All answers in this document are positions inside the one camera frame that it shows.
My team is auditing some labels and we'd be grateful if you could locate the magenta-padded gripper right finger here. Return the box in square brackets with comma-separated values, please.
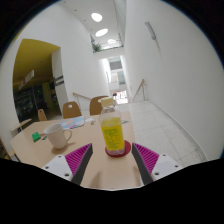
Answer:
[131, 142, 183, 186]

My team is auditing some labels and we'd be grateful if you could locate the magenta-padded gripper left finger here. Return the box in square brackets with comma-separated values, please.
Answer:
[41, 143, 94, 186]

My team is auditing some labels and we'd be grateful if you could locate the clear bottle with yellow label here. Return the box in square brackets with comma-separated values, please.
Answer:
[98, 96, 127, 157]

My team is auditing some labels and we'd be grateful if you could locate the white ceramic mug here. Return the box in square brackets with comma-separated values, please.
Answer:
[43, 123, 73, 150]

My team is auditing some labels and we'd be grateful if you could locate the small green box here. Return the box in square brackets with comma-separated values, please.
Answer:
[31, 131, 42, 143]

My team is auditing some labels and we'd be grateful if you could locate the flat round red coaster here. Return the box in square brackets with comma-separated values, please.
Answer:
[104, 139, 132, 158]

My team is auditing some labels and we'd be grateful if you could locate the colourful printed flat mat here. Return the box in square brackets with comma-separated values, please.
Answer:
[59, 115, 86, 130]

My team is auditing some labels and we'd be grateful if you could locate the plain wooden chair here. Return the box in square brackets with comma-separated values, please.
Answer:
[37, 108, 48, 122]

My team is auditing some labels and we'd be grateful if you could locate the small wooden side table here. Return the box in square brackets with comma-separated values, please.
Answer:
[10, 118, 33, 133]

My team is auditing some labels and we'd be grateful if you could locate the wooden chair with oval hole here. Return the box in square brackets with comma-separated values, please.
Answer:
[62, 101, 83, 120]
[89, 95, 110, 116]

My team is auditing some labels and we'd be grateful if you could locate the dark store shelf unit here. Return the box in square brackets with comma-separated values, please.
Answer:
[13, 84, 51, 121]

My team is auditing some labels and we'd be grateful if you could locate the wooden stair handrail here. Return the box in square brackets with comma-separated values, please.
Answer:
[72, 92, 92, 108]
[131, 78, 147, 103]

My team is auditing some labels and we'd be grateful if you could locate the hanging white banner sign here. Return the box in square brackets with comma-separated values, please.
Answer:
[18, 69, 35, 90]

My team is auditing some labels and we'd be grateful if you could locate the green potted plant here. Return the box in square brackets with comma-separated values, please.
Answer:
[91, 42, 102, 53]

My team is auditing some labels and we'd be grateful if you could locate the group of round ceiling lights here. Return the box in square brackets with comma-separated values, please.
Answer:
[90, 12, 118, 45]

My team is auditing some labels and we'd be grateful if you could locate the dark wall sign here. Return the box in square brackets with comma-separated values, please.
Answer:
[53, 75, 65, 87]

